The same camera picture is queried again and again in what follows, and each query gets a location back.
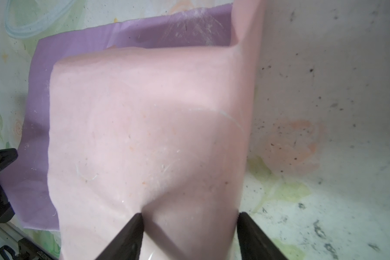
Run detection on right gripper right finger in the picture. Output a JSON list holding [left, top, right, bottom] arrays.
[[237, 212, 288, 260]]

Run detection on purple wrapping paper sheet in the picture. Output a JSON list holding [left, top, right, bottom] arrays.
[[0, 1, 265, 260]]

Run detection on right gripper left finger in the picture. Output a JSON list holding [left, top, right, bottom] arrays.
[[96, 213, 145, 260]]

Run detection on aluminium front rail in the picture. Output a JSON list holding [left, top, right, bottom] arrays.
[[0, 220, 61, 260]]

